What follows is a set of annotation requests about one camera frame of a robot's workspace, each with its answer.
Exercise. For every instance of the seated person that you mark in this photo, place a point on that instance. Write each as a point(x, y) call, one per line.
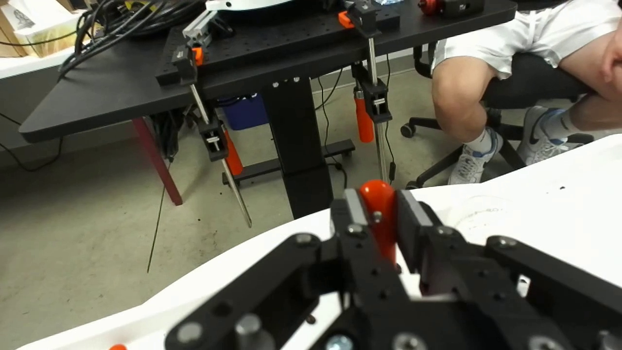
point(565, 52)

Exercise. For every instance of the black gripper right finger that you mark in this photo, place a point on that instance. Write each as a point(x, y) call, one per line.
point(449, 266)

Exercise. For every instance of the white plastic tray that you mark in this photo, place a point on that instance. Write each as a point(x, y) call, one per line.
point(552, 229)

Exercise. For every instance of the black office chair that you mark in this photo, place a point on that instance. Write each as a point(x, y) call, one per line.
point(491, 110)

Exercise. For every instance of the black workbench table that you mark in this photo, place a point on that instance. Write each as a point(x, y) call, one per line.
point(272, 58)

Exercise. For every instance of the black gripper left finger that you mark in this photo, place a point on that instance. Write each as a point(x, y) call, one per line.
point(373, 301)

